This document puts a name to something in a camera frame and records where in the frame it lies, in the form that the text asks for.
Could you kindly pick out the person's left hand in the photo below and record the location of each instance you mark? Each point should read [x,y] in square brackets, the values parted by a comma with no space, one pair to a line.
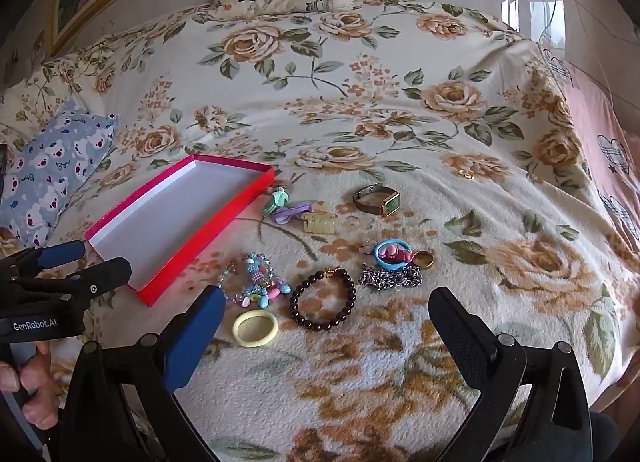
[37,382]

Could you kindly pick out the floral blanket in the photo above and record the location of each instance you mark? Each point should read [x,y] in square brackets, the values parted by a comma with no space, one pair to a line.
[350,132]

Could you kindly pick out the blue koala print pillow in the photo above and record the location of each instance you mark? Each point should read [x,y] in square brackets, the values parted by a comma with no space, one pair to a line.
[55,162]

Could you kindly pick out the red jewelry box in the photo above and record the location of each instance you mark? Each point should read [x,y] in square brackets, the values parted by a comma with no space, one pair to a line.
[170,222]

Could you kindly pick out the small gold earring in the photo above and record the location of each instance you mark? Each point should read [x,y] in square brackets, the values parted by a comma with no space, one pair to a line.
[466,174]

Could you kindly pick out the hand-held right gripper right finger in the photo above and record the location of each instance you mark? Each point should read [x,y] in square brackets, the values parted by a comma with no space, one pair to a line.
[462,337]

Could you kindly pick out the gold square wristwatch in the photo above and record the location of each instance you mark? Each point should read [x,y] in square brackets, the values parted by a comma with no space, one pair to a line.
[387,203]

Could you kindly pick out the yellow hair clip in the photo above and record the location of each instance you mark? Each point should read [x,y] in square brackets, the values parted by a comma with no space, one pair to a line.
[318,223]

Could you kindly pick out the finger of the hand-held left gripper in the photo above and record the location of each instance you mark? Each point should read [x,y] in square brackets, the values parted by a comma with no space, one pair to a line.
[62,253]
[102,273]

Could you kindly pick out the pink heart print blanket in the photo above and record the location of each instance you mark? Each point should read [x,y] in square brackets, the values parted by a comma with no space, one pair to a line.
[595,112]

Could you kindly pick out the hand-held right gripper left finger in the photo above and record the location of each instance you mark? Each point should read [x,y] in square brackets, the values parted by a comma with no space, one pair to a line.
[196,337]

